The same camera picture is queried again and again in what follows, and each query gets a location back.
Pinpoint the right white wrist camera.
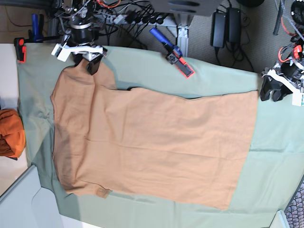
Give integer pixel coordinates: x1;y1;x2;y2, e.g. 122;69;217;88
51;44;71;62

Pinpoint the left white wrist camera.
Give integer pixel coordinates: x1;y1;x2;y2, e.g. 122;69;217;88
292;89;304;106

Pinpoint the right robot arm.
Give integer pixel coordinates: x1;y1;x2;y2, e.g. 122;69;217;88
51;0;110;75

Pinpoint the blue clamp at centre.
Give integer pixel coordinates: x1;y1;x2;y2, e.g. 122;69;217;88
149;28;195;78

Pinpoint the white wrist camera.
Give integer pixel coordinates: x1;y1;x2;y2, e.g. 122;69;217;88
51;44;71;62
292;89;304;106

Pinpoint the black power adapter pair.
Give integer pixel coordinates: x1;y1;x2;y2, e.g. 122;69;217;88
210;12;226;48
227;8;241;43

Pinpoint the folded orange cloth pile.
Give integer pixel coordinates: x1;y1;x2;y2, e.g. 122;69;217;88
0;109;26;159

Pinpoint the black power adapter pair right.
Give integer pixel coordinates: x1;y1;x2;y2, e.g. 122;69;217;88
227;8;241;43

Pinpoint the aluminium frame bracket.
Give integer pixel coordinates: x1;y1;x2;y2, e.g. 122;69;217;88
166;13;193;57

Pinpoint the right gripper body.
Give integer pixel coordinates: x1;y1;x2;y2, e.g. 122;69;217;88
64;20;107;62

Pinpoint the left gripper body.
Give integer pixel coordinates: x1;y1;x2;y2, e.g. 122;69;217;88
261;60;304;94

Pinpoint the tan orange T-shirt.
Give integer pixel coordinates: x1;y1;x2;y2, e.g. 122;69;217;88
51;62;258;209

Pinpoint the white plastic bin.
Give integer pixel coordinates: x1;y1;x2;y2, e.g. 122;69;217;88
0;165;63;228

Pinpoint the blue clamp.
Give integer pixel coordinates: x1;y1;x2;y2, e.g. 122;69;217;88
13;14;61;63
149;28;195;78

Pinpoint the blue clamp at left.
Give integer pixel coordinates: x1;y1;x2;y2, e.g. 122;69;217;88
13;14;61;63

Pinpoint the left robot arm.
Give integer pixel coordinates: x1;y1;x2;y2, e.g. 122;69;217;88
259;0;304;107

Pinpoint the black power adapter pair left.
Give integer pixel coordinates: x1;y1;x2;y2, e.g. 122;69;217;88
210;12;226;48

